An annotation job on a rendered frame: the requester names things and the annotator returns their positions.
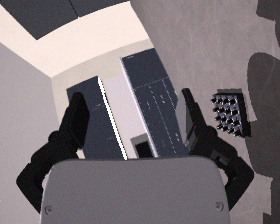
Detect black knob box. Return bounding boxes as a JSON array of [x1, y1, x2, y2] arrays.
[[210, 93, 249, 138]]

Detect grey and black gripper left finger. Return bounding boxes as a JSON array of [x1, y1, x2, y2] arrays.
[[16, 92, 90, 214]]

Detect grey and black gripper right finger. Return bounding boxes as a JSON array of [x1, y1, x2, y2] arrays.
[[175, 88, 254, 211]]

